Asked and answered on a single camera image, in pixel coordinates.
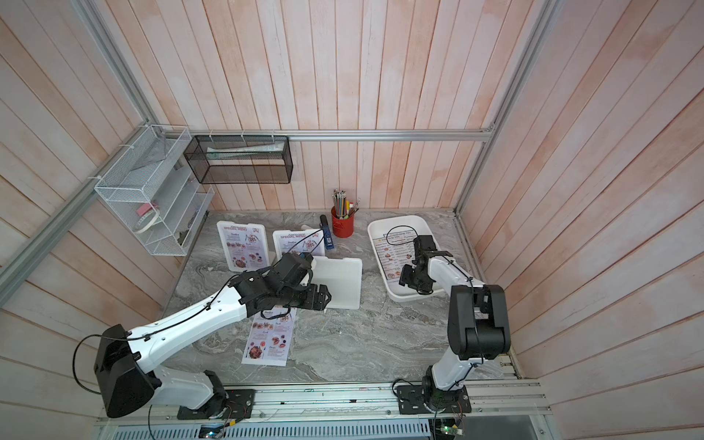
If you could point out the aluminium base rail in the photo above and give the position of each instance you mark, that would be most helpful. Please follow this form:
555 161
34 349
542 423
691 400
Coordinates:
484 410

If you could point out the white wire wall shelf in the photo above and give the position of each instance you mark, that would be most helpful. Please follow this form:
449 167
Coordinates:
152 169

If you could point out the pink eraser block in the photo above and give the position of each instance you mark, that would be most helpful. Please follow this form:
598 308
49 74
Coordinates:
145 208

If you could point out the Dim Sum Inn menu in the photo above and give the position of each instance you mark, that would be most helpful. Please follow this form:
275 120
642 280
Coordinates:
394 249

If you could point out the red special menu sheet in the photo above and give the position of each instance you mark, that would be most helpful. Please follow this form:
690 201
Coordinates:
270 338

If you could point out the white menu holder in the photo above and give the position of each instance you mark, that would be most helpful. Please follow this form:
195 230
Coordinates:
246 246
309 241
342 277

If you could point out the red metal bucket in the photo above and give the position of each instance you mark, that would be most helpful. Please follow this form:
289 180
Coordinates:
342 227

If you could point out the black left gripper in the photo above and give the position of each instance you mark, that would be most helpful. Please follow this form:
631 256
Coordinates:
310 303

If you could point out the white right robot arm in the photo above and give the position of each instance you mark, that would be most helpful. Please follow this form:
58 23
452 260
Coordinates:
478 330

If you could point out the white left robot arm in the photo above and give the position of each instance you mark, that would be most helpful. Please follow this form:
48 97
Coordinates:
129 363

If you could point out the white plastic tray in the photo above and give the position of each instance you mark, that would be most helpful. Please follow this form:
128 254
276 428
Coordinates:
442 269

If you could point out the white tape roll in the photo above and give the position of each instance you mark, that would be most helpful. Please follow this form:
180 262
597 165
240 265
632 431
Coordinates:
147 221

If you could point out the white menu holder left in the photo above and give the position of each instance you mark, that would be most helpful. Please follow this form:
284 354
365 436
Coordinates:
246 246

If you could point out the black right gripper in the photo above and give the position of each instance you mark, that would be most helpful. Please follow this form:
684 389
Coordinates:
405 278

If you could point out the black mesh wall basket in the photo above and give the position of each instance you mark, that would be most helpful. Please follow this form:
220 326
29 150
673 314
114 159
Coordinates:
240 159

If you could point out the white menu holder middle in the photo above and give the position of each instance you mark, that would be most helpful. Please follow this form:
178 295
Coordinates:
309 241

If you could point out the white menu holder front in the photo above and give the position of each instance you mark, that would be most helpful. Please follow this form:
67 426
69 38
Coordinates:
342 277

